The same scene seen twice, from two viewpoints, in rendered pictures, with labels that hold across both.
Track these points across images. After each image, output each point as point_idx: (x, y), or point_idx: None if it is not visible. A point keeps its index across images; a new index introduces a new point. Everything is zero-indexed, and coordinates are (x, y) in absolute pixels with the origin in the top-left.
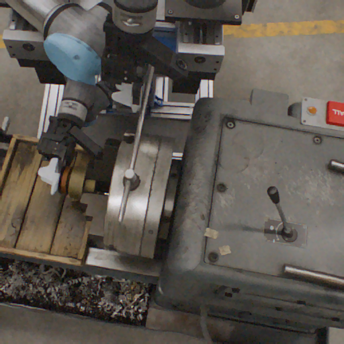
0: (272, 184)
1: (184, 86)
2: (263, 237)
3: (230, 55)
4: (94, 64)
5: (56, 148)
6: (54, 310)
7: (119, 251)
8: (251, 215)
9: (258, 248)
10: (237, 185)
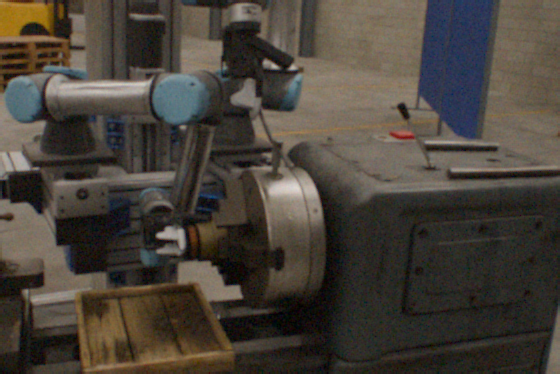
0: (393, 157)
1: None
2: (416, 171)
3: None
4: (205, 94)
5: (165, 219)
6: None
7: (288, 264)
8: (394, 166)
9: (418, 174)
10: (367, 160)
